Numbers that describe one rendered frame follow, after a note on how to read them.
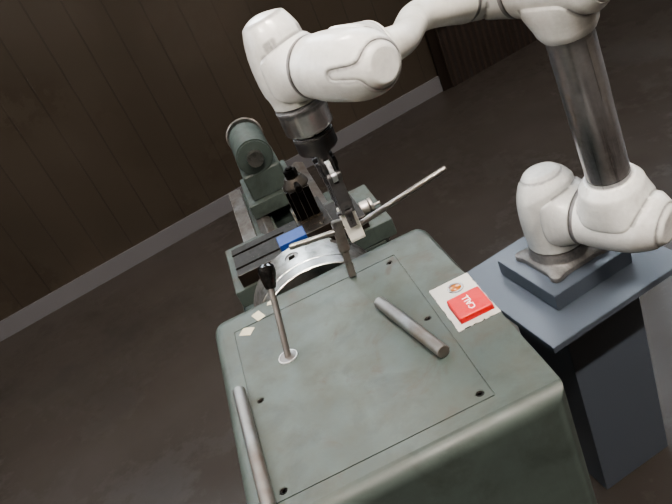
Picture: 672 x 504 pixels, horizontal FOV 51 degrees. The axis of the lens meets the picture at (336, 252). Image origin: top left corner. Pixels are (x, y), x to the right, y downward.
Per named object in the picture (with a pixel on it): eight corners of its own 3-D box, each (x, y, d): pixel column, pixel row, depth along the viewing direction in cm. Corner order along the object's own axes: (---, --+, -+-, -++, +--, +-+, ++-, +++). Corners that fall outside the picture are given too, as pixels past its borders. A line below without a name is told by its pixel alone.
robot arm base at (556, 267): (555, 222, 206) (551, 206, 203) (610, 249, 187) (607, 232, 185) (505, 253, 203) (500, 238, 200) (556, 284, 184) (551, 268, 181)
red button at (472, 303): (496, 311, 116) (493, 302, 115) (463, 328, 115) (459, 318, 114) (480, 293, 121) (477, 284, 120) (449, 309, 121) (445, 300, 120)
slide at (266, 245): (370, 226, 218) (365, 214, 216) (244, 288, 216) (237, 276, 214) (354, 204, 234) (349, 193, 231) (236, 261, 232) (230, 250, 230)
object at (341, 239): (348, 278, 137) (331, 223, 134) (346, 276, 139) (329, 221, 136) (359, 275, 137) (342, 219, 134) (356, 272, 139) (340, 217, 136)
